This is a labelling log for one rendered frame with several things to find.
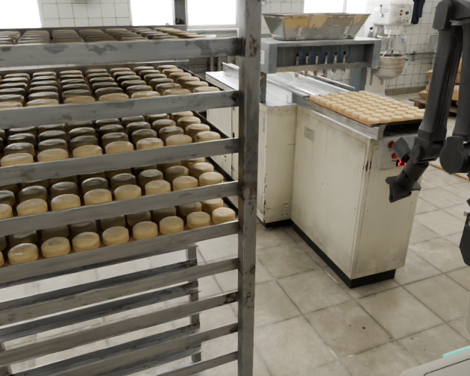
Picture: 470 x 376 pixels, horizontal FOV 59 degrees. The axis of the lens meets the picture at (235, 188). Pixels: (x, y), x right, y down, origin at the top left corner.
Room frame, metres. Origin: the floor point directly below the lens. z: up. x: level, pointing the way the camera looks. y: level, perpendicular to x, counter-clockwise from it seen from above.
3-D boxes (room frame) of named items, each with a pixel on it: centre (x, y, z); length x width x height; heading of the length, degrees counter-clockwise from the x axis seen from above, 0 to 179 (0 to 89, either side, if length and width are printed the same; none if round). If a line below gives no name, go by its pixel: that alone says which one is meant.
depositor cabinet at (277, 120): (3.06, -0.31, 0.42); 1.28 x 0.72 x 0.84; 20
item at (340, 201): (2.13, -0.63, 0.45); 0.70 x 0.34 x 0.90; 20
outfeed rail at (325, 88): (2.76, -0.56, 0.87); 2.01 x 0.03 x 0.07; 20
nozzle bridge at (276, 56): (2.61, -0.47, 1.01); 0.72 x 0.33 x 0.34; 110
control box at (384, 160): (1.79, -0.76, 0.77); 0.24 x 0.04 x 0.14; 110
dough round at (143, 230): (0.74, 0.18, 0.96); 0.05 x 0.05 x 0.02
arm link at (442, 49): (1.17, -0.57, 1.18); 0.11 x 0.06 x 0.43; 110
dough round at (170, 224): (0.77, 0.13, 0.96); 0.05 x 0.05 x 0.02
